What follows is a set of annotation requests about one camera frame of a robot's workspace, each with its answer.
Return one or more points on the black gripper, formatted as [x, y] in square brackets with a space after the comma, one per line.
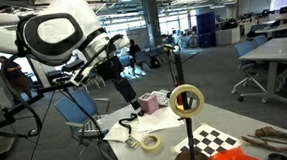
[125, 90]

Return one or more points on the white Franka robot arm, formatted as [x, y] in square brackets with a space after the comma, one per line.
[79, 13]

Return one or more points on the pink tissue box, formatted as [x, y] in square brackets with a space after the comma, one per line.
[148, 104]

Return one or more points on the white paper sheets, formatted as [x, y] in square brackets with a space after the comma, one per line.
[159, 119]

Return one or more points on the small colourful box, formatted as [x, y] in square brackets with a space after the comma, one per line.
[132, 142]

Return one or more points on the red bottle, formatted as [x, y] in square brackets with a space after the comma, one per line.
[178, 99]

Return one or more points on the blue office chair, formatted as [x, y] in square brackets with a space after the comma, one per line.
[247, 57]
[75, 107]

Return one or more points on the bicycle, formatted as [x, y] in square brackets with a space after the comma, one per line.
[189, 41]

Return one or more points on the black white checkerboard sheet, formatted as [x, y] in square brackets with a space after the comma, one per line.
[217, 140]

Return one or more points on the blue cabinet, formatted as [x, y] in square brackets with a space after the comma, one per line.
[206, 29]

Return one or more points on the orange plastic bag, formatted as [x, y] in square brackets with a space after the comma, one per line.
[233, 156]

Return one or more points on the standing person in dark clothes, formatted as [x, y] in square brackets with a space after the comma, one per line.
[14, 74]

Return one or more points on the brown wooden stick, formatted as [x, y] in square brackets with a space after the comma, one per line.
[264, 145]
[273, 132]

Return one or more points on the black measuring scoop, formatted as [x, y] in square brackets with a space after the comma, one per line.
[278, 158]

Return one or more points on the grey office table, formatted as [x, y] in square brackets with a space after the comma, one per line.
[275, 50]

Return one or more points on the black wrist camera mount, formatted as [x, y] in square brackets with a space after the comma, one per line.
[111, 68]

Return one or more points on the black camera on gooseneck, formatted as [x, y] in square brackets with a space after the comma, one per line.
[172, 49]

